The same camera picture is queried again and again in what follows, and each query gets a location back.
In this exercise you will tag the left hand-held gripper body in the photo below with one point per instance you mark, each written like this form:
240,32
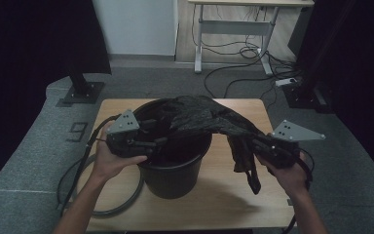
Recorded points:
123,125

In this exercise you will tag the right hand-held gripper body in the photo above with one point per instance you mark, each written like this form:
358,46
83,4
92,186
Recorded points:
292,131

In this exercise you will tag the black plastic trash bin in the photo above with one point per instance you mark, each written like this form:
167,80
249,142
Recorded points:
172,182

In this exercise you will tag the black plastic garbage bag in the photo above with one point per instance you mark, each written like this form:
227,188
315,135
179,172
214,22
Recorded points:
201,117

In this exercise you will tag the person's left hand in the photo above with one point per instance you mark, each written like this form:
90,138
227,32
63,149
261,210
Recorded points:
108,165

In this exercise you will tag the person's right hand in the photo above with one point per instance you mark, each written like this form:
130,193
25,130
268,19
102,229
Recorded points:
290,180

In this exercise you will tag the white power strip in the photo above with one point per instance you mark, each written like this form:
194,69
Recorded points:
285,82

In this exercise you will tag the dark curtain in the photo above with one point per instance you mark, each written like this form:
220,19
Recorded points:
29,48
363,65

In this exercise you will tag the white partition panel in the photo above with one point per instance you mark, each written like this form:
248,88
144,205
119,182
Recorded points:
136,26

